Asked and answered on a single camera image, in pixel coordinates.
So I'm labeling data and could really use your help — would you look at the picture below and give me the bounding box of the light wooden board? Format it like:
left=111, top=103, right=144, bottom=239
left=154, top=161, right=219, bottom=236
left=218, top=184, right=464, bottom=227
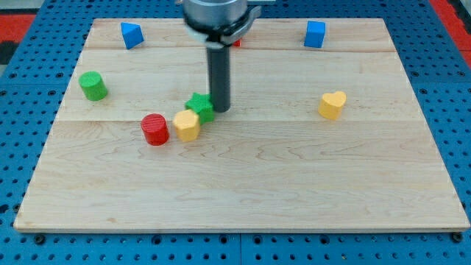
left=14, top=18, right=470, bottom=233

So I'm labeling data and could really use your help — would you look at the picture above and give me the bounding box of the red cylinder block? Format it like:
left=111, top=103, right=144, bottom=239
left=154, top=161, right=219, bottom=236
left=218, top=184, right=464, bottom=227
left=141, top=113, right=169, bottom=146

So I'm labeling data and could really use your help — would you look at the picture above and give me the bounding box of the yellow hexagon block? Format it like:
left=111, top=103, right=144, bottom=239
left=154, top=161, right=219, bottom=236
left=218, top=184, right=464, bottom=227
left=172, top=109, right=200, bottom=142

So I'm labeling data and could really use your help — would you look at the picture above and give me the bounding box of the blue triangle block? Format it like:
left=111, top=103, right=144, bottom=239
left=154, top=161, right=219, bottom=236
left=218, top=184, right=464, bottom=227
left=121, top=22, right=144, bottom=49

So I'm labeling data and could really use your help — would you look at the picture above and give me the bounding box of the green cylinder block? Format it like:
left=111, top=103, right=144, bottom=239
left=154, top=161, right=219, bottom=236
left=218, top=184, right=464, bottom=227
left=79, top=71, right=108, bottom=101

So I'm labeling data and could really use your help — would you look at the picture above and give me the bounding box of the yellow heart block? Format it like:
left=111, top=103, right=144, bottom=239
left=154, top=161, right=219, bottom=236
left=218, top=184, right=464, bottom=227
left=318, top=91, right=347, bottom=120

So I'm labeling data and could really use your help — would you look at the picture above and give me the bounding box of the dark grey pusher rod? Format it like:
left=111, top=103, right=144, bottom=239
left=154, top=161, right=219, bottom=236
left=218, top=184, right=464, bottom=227
left=206, top=46, right=230, bottom=113

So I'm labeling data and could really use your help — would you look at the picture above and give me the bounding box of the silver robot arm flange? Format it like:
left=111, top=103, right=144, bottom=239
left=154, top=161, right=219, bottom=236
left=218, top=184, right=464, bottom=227
left=181, top=0, right=263, bottom=49

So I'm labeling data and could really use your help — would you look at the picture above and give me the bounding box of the blue cube block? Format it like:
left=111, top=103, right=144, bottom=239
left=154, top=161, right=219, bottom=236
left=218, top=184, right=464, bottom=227
left=304, top=21, right=326, bottom=48

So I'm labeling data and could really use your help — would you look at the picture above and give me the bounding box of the green star block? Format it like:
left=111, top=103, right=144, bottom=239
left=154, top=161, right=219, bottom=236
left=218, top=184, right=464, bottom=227
left=185, top=93, right=214, bottom=124

